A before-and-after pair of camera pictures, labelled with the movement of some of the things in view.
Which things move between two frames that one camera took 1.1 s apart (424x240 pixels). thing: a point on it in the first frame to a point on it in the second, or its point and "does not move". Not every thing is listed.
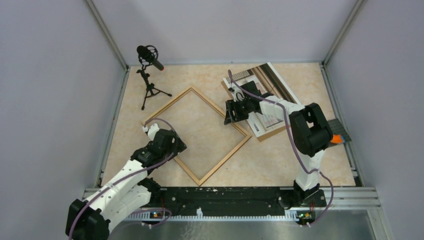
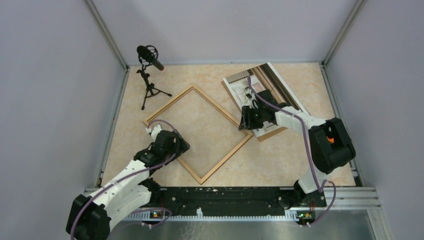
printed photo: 267,80 does not move
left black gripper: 180,146 does not move
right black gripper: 231,106 to 247,123
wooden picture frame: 179,159 does not move
